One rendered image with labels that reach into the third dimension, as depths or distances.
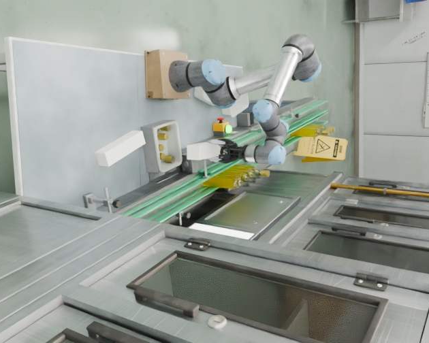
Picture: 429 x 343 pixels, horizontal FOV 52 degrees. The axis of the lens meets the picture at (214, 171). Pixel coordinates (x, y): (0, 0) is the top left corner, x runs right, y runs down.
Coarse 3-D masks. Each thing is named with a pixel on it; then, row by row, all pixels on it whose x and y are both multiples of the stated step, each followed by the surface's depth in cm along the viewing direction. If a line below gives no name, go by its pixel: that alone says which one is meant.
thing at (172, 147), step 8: (176, 128) 211; (176, 136) 213; (168, 144) 217; (176, 144) 214; (168, 152) 218; (176, 152) 216; (160, 160) 203; (176, 160) 217; (160, 168) 203; (168, 168) 208
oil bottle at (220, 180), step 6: (222, 174) 224; (210, 180) 223; (216, 180) 221; (222, 180) 219; (228, 180) 217; (234, 180) 215; (216, 186) 223; (222, 186) 220; (228, 186) 218; (234, 186) 216
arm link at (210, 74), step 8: (192, 64) 198; (200, 64) 195; (208, 64) 192; (216, 64) 194; (192, 72) 196; (200, 72) 194; (208, 72) 192; (216, 72) 194; (224, 72) 199; (192, 80) 198; (200, 80) 196; (208, 80) 194; (216, 80) 194; (224, 80) 199; (208, 88) 200; (216, 88) 200
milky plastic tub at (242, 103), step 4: (240, 96) 272; (244, 96) 270; (236, 100) 273; (240, 100) 273; (244, 100) 272; (248, 100) 271; (236, 104) 274; (240, 104) 274; (244, 104) 272; (248, 104) 272; (228, 108) 256; (232, 108) 269; (236, 108) 268; (240, 108) 268; (244, 108) 268; (224, 112) 260; (228, 112) 258; (232, 112) 263; (236, 112) 262; (232, 116) 257
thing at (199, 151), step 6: (192, 144) 185; (198, 144) 185; (204, 144) 185; (210, 144) 188; (192, 150) 183; (198, 150) 181; (204, 150) 185; (210, 150) 189; (216, 150) 192; (192, 156) 183; (198, 156) 181; (204, 156) 185; (210, 156) 189; (216, 156) 193
